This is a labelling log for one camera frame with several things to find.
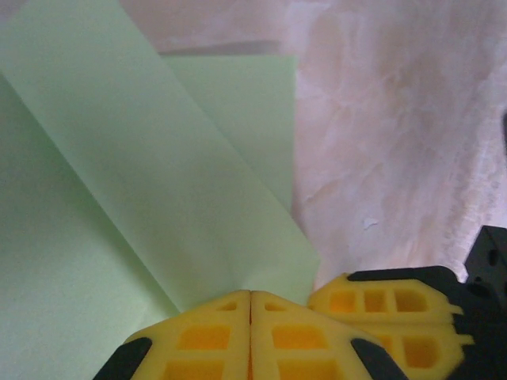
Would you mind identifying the light green square paper sheet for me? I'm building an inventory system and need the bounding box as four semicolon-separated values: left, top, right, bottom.
0;0;321;380

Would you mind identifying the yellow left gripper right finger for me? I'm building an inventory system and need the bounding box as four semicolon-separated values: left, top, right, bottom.
250;291;409;380

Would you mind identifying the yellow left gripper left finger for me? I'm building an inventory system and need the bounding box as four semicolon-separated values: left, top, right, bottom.
93;290;252;380

